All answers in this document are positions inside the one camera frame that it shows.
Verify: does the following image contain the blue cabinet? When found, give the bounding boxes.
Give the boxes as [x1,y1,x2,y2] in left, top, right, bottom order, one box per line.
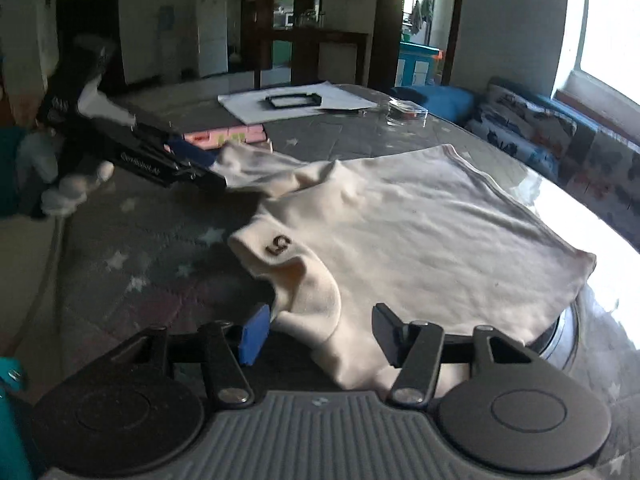
[397,42,445,89]

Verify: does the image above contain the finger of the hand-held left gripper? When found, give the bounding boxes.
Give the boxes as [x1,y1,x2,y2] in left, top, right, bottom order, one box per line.
[111,144,230,192]
[131,122,221,170]

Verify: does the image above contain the bright window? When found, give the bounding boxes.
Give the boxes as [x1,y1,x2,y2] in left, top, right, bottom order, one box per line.
[575,0,640,97]

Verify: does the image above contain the black rectangular frame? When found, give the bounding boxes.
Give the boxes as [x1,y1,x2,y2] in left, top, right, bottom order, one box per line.
[264,92,322,110]

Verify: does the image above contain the person's left forearm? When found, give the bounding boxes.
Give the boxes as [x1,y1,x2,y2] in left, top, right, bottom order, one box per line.
[16,131,60,186]

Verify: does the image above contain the clear plastic box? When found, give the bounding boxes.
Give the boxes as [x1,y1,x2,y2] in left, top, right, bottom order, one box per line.
[384,97,431,127]

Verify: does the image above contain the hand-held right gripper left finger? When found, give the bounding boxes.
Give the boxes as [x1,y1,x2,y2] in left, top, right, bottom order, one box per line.
[106,304,274,407]

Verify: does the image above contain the blue cushion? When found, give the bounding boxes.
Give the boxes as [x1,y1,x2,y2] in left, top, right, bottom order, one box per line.
[389,84,477,124]

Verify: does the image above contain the white refrigerator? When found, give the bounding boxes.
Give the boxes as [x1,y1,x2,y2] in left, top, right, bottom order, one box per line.
[195,0,231,79]

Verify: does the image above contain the person's left hand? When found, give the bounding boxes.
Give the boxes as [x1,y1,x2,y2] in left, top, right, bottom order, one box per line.
[40,79,139,219]

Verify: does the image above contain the teal plastic object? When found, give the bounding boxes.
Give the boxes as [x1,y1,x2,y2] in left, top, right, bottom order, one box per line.
[0,356,47,480]

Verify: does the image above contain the dark wooden cabinet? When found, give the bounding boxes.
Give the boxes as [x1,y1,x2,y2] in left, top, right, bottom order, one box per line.
[254,29,371,90]

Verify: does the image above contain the hanging clothes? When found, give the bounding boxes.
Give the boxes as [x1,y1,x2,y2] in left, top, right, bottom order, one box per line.
[411,0,435,37]

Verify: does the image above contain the patterned sofa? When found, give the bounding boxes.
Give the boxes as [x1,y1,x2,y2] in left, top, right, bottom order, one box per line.
[486,76,640,253]

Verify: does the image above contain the white paper sheet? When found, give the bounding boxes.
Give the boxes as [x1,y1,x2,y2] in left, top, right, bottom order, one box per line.
[218,79,379,125]

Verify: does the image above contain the patterned pillow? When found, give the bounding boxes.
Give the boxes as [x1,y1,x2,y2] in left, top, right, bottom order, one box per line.
[464,82,592,182]

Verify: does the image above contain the pink box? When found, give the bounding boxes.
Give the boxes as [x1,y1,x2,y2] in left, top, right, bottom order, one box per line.
[182,124,274,154]

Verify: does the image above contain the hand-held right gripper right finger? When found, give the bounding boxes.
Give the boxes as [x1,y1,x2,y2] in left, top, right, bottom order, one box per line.
[372,303,547,408]

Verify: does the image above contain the cream shirt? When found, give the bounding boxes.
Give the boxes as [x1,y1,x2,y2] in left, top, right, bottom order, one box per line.
[214,141,599,395]

